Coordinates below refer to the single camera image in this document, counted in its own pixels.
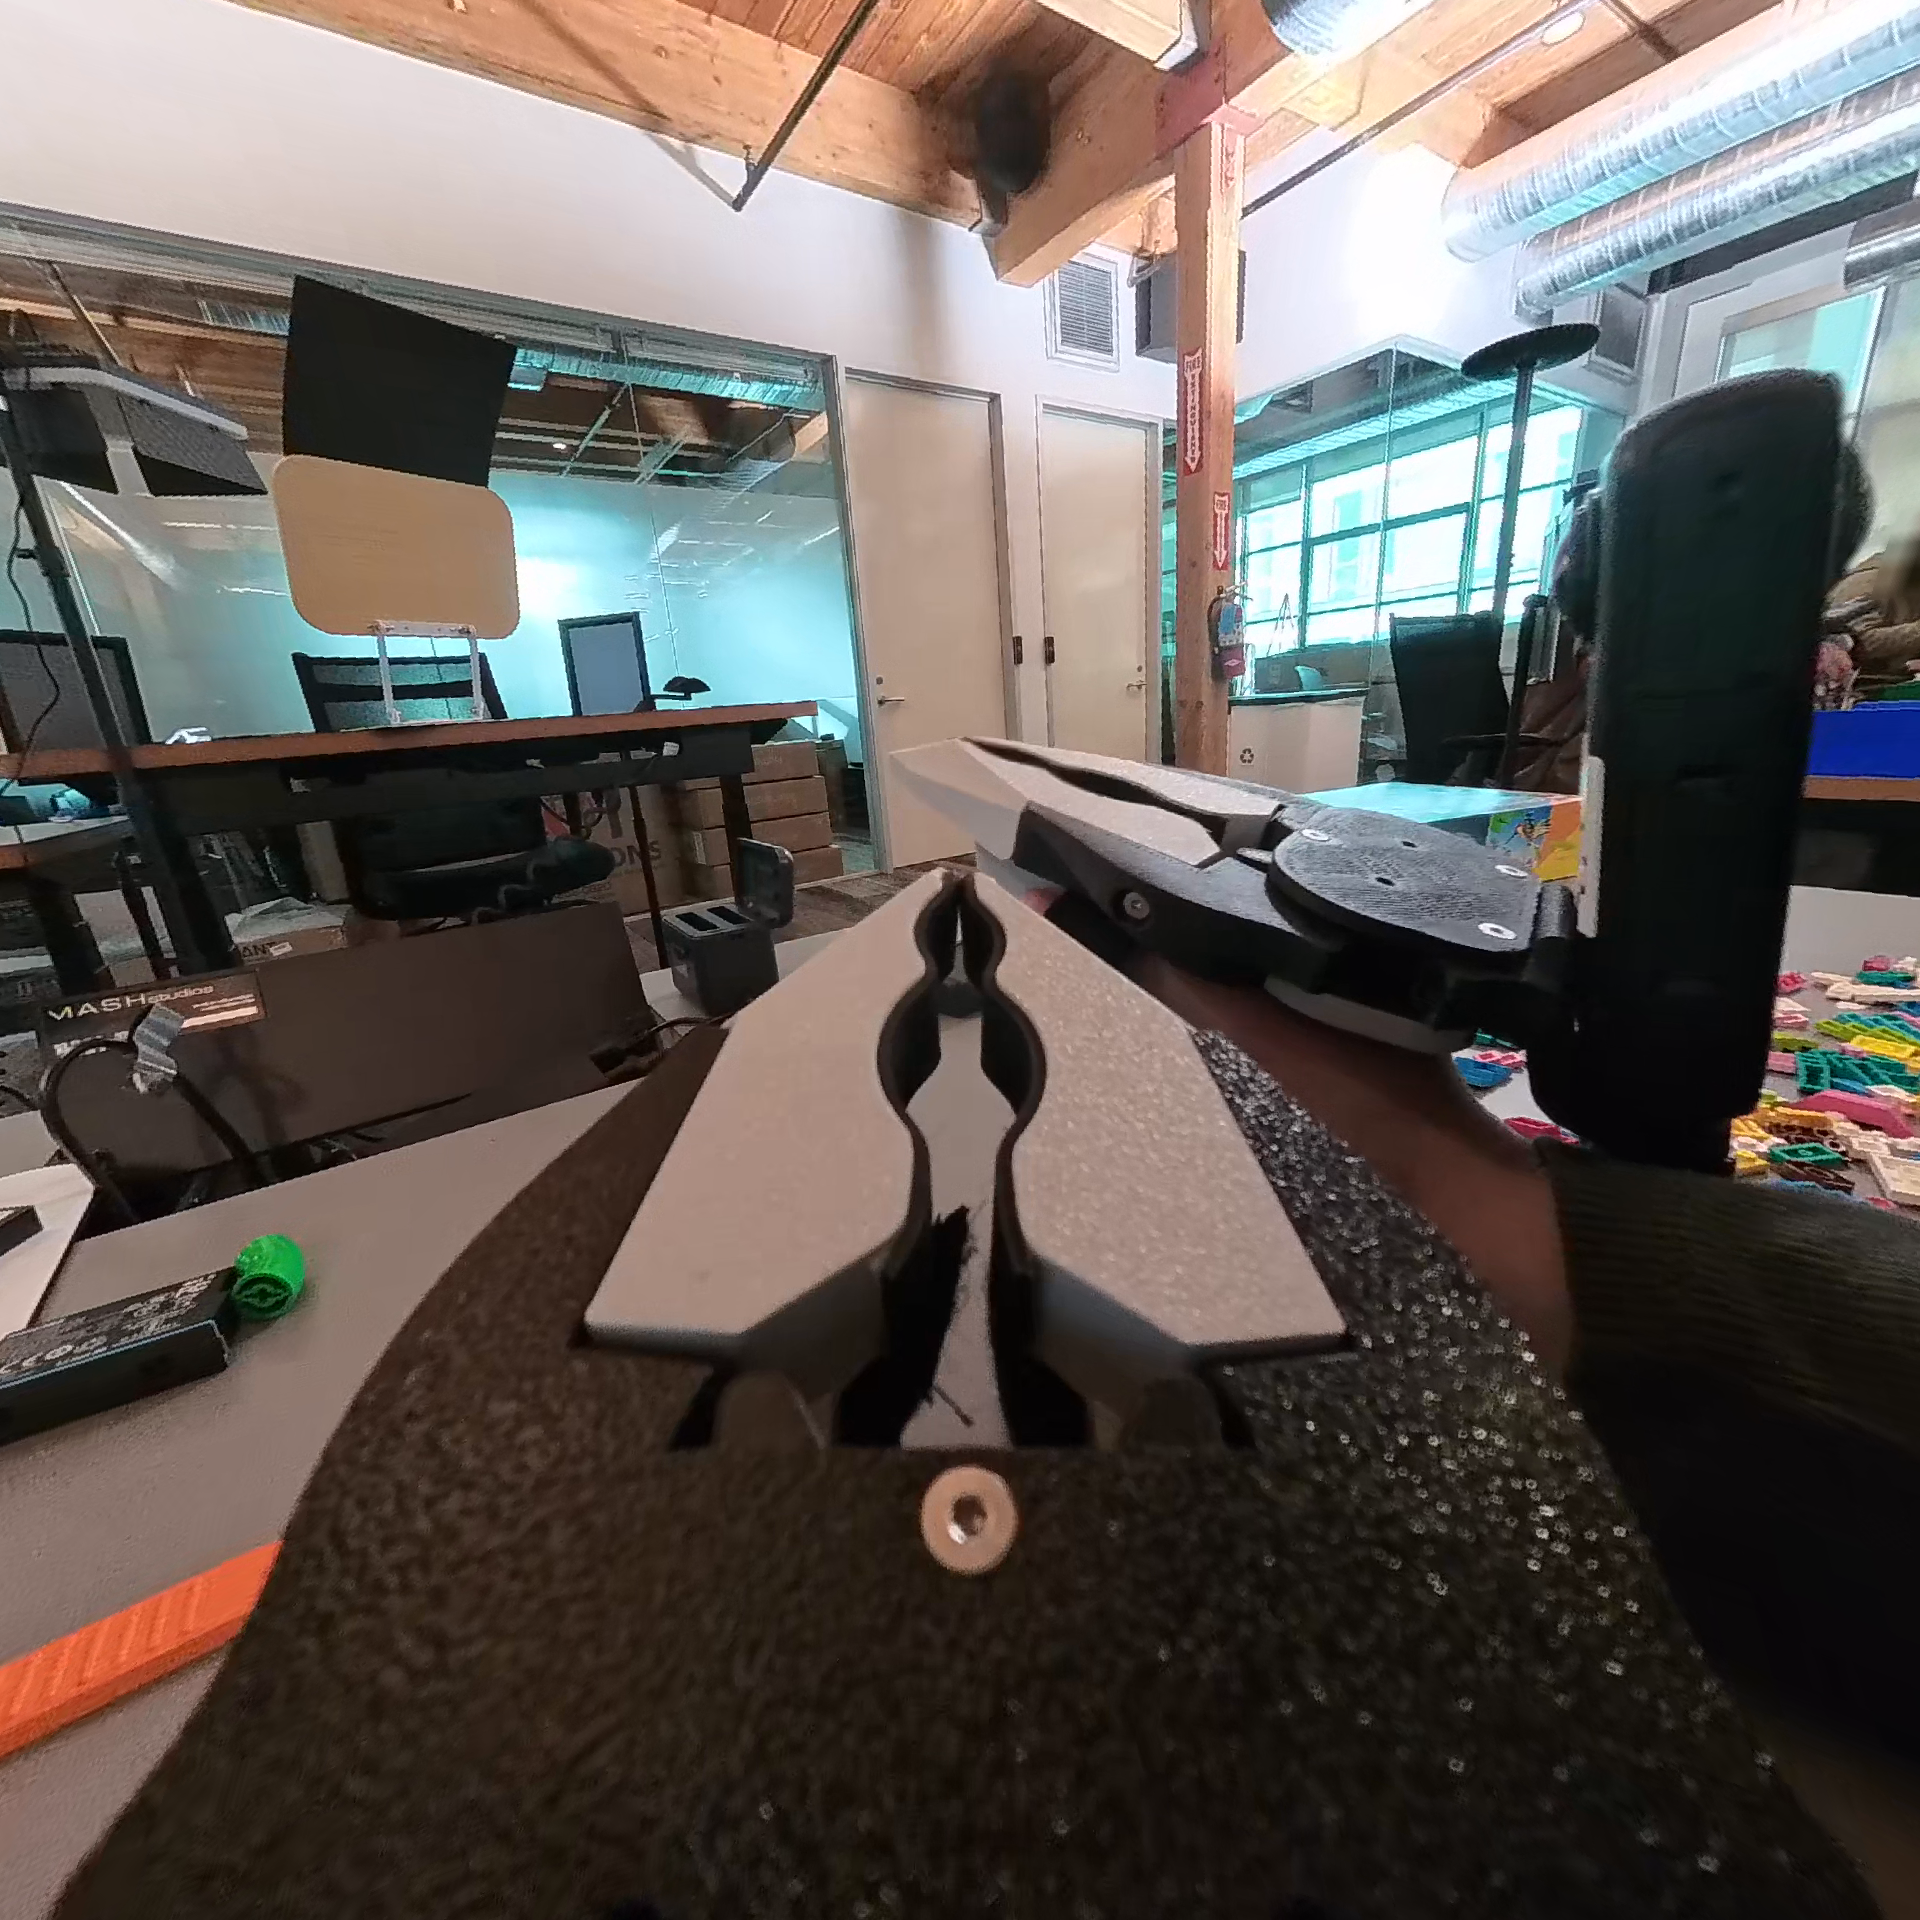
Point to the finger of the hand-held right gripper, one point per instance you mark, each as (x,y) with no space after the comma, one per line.
(1142,820)
(968,795)

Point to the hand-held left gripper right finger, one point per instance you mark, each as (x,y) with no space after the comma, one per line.
(1156,1172)

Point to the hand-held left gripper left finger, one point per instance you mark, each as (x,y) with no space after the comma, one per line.
(776,1172)

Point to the person's right forearm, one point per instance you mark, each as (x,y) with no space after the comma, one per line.
(1725,1422)

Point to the grey desk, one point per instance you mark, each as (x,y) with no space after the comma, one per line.
(376,1279)

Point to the long wooden desk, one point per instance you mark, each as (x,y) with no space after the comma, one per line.
(449,733)

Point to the person's right hand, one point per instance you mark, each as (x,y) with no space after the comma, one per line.
(1393,1125)

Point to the toy brick box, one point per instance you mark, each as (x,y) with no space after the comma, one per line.
(1498,835)

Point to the white recycling bin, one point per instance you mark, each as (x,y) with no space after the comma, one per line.
(1298,744)

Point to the black office chair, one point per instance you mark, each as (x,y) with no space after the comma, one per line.
(449,838)
(1449,694)

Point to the beige door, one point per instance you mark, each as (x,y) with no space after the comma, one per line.
(1102,585)
(922,600)

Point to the red fire extinguisher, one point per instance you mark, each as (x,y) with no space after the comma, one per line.
(1233,637)

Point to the stack of cardboard boxes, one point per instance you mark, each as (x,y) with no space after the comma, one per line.
(761,823)

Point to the black charging dock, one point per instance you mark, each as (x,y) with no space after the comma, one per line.
(724,946)

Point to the glass office partition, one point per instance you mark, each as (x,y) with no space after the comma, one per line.
(679,572)

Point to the small dark screen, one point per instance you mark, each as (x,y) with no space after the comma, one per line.
(609,665)

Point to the black labelled panel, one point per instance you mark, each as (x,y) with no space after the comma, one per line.
(376,1034)

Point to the blue storage bin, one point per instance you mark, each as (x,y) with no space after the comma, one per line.
(1859,744)

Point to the pile of colourful toy bricks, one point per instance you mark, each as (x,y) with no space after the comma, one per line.
(1845,1080)

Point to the black floor lamp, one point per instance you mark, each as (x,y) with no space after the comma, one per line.
(1530,344)

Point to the black power pack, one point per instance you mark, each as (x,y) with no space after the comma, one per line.
(103,1353)

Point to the black acoustic panel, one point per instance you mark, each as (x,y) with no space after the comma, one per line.
(398,373)

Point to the orange brick separator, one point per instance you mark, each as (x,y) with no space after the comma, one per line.
(133,1647)

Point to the black computer monitor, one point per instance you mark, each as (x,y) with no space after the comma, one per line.
(69,709)

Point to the black studio light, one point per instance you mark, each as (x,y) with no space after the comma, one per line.
(133,434)

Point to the wooden post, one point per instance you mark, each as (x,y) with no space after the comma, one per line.
(1208,452)

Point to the white wall vent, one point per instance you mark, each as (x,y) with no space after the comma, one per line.
(1087,307)

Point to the black wall speaker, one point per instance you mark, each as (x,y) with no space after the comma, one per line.
(1184,307)

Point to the silver ventilation duct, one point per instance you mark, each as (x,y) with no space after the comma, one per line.
(1652,163)

